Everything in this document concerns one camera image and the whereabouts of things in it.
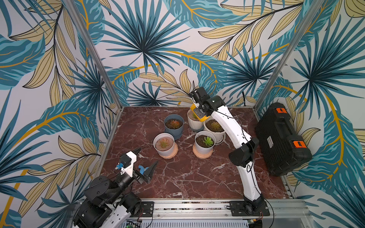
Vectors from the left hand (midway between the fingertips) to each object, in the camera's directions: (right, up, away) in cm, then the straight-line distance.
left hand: (148, 157), depth 59 cm
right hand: (+27, +23, +28) cm, 45 cm away
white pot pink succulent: (+3, 0, +27) cm, 27 cm away
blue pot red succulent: (+8, +13, +36) cm, 39 cm away
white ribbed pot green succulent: (+21, +15, +37) cm, 45 cm away
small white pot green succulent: (+28, +2, +29) cm, 40 cm away
